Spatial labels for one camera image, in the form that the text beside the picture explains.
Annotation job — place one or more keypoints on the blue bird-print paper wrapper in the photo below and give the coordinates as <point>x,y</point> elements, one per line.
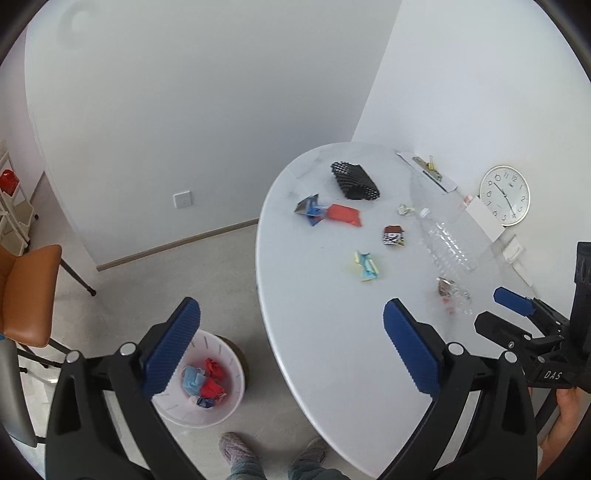
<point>311,210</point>

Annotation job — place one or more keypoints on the person's right hand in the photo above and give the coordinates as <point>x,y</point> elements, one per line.
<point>570,404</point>

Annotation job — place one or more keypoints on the person's grey slippered feet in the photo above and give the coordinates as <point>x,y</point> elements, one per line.
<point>248,462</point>

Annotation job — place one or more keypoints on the clear plastic water bottle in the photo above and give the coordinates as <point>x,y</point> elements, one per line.
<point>444,243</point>

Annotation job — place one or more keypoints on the brown white snack wrapper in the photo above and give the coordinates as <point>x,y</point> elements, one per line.
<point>393,235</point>

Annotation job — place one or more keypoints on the white box under clock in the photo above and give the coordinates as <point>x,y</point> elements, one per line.
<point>484,218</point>

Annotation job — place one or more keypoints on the orange red crumpled wrapper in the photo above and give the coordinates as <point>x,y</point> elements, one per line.
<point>214,375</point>

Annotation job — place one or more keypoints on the dark blue crumpled wrapper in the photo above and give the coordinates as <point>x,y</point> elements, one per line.
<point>206,403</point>

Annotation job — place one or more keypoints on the orange leather chair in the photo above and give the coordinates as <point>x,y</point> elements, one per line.
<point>28,285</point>

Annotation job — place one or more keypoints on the black foam mesh sleeve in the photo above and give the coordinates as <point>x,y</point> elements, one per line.
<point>354,181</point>

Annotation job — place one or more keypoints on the round white wall clock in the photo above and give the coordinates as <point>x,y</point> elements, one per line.
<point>506,194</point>

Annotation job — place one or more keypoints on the white plastic trash bin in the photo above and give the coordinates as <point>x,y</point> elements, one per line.
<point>178,402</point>

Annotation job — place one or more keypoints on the silver clear plastic wrapper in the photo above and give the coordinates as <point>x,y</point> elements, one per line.
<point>456,300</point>

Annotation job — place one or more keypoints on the light blue yellow wrapper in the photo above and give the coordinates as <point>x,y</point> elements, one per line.
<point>368,268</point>

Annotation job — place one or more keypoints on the small green crumpled wrapper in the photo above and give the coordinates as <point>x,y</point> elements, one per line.
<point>405,210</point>

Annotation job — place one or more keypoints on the red flat paper packet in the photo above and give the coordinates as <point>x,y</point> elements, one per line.
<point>344,214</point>

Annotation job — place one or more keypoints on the white wall socket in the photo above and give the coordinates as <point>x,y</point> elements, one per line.
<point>182,199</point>

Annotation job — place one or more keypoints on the small white box right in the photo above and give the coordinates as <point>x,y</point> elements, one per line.
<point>513,250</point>

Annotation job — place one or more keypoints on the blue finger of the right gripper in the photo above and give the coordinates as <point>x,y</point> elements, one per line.
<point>514,302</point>

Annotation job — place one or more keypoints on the white shelf rack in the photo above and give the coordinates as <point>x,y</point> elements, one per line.
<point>17,212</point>

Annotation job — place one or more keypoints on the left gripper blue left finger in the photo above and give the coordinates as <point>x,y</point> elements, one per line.
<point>81,440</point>

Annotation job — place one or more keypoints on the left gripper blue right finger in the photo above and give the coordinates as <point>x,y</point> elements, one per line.
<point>480,423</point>

